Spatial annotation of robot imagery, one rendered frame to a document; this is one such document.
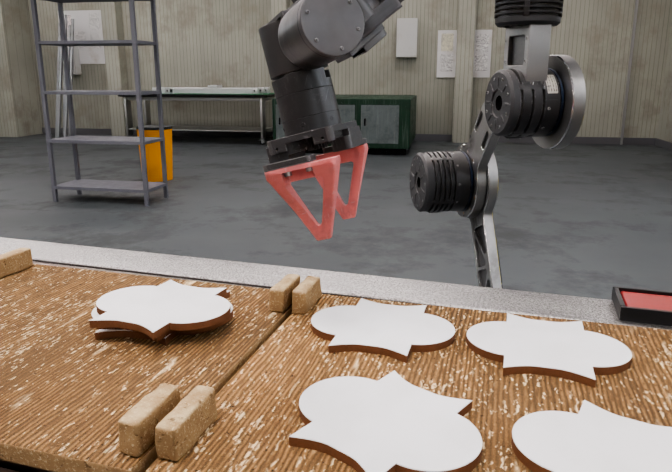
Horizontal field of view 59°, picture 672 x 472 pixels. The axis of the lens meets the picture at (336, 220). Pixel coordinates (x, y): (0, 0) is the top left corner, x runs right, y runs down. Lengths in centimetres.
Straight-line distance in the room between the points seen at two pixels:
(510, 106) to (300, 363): 85
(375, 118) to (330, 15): 857
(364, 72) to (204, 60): 308
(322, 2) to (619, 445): 39
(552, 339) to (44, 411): 45
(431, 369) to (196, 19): 1172
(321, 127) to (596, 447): 34
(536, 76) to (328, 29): 86
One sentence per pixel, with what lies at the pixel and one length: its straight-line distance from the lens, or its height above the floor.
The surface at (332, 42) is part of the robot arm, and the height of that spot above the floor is 122.
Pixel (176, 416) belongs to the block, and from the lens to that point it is 45.
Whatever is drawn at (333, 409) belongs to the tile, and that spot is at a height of 94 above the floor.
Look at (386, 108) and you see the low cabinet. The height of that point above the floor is 70.
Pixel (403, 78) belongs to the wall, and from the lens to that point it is 1120.
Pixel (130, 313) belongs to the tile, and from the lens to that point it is 64.
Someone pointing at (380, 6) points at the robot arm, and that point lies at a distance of 61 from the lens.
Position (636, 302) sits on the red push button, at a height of 93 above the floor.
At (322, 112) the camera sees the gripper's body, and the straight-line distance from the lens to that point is 57.
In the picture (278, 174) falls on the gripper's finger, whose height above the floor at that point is 111.
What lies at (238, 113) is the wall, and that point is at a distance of 1186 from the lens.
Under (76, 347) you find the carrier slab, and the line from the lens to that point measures 64.
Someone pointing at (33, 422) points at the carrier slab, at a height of 94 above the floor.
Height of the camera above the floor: 119
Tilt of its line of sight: 14 degrees down
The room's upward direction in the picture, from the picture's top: straight up
